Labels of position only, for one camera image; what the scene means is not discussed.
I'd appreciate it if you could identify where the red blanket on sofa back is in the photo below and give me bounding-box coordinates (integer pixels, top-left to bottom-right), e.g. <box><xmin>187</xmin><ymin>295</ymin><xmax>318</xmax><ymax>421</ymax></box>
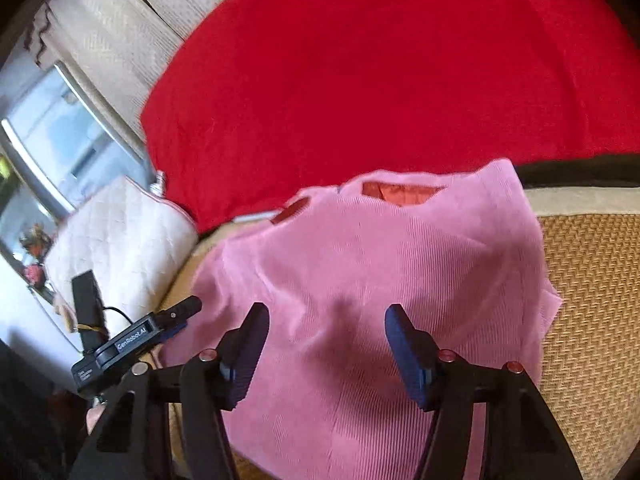
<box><xmin>141</xmin><ymin>0</ymin><xmax>639</xmax><ymax>232</ymax></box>

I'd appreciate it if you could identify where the white quilted cushion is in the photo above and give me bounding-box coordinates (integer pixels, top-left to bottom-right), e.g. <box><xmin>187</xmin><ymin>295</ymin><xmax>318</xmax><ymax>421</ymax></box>
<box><xmin>44</xmin><ymin>177</ymin><xmax>198</xmax><ymax>350</ymax></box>

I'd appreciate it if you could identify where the woven bamboo seat mat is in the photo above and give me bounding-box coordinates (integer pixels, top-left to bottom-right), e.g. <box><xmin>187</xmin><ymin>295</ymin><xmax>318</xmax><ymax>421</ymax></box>
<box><xmin>172</xmin><ymin>182</ymin><xmax>639</xmax><ymax>479</ymax></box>

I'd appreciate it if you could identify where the beige dotted curtain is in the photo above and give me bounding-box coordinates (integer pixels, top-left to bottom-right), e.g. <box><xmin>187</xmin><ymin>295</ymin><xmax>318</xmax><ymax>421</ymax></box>
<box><xmin>24</xmin><ymin>0</ymin><xmax>224</xmax><ymax>157</ymax></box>

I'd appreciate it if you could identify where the pink corduroy jacket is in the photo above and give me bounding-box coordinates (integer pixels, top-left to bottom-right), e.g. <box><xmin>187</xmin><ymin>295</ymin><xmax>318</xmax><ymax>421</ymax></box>
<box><xmin>160</xmin><ymin>159</ymin><xmax>561</xmax><ymax>479</ymax></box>

